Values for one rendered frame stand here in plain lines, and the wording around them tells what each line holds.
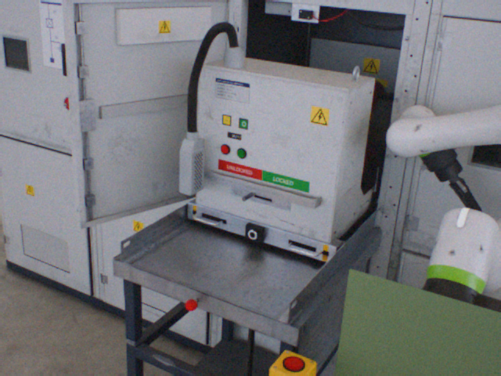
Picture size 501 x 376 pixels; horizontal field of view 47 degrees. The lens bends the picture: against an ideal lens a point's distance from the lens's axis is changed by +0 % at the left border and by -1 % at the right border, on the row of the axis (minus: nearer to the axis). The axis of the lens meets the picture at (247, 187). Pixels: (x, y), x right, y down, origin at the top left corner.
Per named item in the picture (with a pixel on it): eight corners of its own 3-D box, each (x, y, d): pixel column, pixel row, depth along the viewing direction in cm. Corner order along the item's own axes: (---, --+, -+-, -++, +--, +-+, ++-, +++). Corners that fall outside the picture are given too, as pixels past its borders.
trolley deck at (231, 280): (297, 347, 148) (300, 327, 146) (113, 274, 176) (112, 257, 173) (380, 244, 203) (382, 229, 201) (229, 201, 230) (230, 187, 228)
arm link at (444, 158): (453, 139, 163) (446, 137, 172) (417, 161, 165) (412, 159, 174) (465, 156, 163) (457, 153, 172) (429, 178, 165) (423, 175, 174)
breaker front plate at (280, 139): (327, 248, 173) (346, 92, 155) (194, 207, 195) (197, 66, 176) (329, 247, 174) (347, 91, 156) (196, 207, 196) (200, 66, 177)
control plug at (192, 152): (191, 196, 180) (192, 142, 174) (178, 193, 183) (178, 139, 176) (205, 189, 187) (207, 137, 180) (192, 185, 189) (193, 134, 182)
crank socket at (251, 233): (260, 244, 182) (261, 229, 180) (243, 239, 184) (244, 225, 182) (264, 240, 184) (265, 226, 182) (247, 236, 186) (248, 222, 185)
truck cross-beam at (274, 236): (334, 265, 173) (336, 247, 171) (187, 218, 197) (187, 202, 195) (340, 258, 177) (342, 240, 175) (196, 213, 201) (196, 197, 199)
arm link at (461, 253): (491, 309, 133) (509, 234, 139) (475, 283, 122) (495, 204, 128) (435, 296, 141) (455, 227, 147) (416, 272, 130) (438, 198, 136)
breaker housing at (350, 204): (330, 247, 173) (349, 88, 155) (194, 207, 196) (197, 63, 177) (383, 194, 214) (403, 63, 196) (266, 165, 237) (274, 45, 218)
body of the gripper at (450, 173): (430, 170, 173) (447, 196, 174) (436, 173, 165) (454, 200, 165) (452, 156, 172) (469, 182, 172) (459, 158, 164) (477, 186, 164)
